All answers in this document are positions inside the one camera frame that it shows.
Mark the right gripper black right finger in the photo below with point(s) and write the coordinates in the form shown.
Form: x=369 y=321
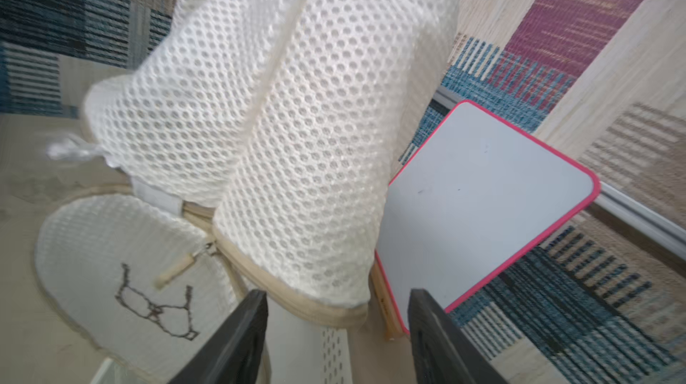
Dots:
x=441 y=351

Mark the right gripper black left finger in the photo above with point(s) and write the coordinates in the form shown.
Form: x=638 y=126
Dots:
x=234 y=353

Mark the white mesh laundry bag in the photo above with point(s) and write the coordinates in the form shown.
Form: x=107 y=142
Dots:
x=260 y=138

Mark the wooden whiteboard stand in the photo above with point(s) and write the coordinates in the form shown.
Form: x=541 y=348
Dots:
x=393 y=329

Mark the white perforated plastic basket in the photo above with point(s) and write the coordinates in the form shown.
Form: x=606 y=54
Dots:
x=321 y=352

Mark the pink framed whiteboard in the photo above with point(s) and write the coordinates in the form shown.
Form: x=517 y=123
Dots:
x=476 y=196

